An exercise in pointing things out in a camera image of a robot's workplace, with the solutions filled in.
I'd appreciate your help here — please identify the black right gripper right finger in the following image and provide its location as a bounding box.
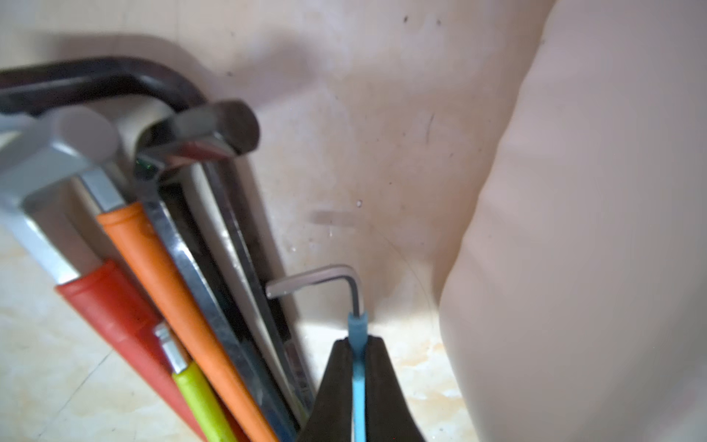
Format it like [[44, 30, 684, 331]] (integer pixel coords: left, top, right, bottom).
[[365, 335, 425, 442]]

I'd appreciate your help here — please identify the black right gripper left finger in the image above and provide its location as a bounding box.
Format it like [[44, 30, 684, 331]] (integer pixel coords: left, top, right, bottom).
[[298, 339, 354, 442]]

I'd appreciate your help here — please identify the blue sleeve small hex key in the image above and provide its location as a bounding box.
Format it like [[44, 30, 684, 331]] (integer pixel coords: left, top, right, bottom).
[[266, 264, 368, 441]]

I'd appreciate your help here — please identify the green sleeve hex key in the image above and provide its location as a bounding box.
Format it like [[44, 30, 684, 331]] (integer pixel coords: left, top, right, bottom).
[[154, 322, 239, 442]]

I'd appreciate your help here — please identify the orange sleeve hex key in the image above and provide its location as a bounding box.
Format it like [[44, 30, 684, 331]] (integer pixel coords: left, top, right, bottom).
[[79, 166, 277, 441]]

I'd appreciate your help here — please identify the red sleeve hex key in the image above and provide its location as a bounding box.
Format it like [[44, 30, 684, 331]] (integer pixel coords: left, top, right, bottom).
[[1, 106, 207, 441]]

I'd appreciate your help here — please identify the black large hex key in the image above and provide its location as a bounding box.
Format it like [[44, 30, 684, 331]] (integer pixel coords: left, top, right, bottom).
[[0, 56, 316, 410]]

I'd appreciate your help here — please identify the white plastic storage box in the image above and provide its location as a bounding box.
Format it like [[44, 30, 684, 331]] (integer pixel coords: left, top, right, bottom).
[[440, 1, 706, 441]]

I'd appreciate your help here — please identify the plain steel hex key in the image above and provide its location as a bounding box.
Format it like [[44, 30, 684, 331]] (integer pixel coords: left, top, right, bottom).
[[134, 101, 314, 441]]

